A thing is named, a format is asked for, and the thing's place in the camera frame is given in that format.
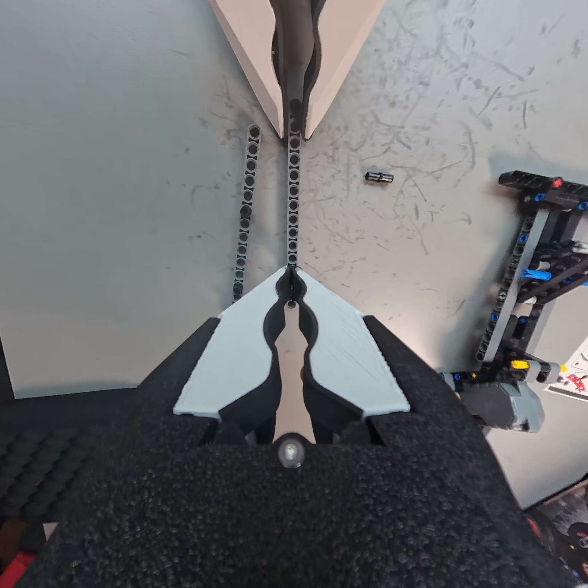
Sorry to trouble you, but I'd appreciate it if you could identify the long grey perforated beam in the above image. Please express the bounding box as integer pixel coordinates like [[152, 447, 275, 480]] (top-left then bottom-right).
[[286, 101, 304, 272]]

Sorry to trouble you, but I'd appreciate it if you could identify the long grey beam with pins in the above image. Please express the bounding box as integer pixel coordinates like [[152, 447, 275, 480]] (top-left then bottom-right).
[[231, 124, 262, 304]]

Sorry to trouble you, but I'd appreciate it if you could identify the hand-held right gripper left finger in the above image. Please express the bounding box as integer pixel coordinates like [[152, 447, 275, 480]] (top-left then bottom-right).
[[174, 266, 291, 445]]

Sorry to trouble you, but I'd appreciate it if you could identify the white sticker sheet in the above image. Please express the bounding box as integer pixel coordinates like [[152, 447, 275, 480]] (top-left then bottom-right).
[[544, 337, 588, 405]]

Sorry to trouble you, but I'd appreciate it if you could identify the toy truck set box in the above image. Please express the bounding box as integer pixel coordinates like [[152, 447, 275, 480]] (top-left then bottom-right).
[[524, 489, 588, 588]]

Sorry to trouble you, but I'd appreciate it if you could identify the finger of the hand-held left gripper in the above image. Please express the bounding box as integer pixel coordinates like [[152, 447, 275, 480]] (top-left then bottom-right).
[[208, 0, 290, 140], [302, 0, 387, 141]]

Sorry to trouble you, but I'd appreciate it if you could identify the toy truck chassis assembly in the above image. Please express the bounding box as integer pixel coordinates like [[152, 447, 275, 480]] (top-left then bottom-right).
[[439, 170, 588, 433]]

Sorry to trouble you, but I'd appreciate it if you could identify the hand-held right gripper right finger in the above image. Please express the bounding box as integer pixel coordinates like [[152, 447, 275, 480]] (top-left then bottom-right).
[[294, 268, 411, 445]]

